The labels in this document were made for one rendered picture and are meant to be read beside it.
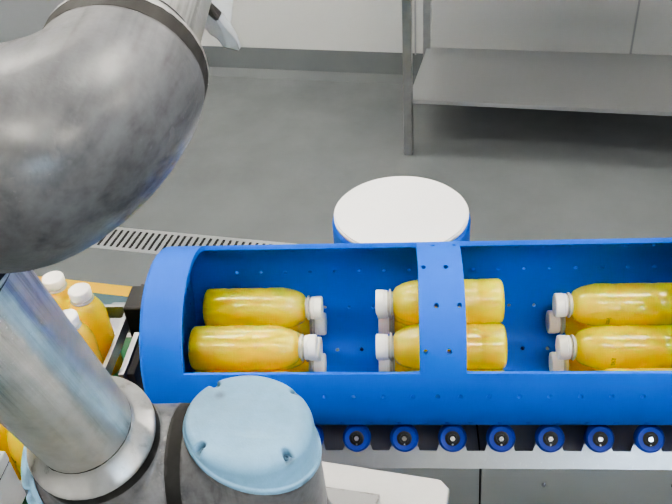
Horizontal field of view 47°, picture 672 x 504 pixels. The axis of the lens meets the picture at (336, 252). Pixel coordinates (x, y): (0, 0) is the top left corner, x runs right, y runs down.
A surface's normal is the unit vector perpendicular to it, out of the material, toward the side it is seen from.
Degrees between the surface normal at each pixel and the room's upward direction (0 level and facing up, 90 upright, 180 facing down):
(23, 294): 90
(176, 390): 82
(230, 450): 6
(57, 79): 32
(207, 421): 6
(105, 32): 23
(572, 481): 70
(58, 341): 90
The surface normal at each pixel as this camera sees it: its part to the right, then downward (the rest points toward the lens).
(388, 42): -0.23, 0.60
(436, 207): -0.07, -0.80
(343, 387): -0.07, 0.44
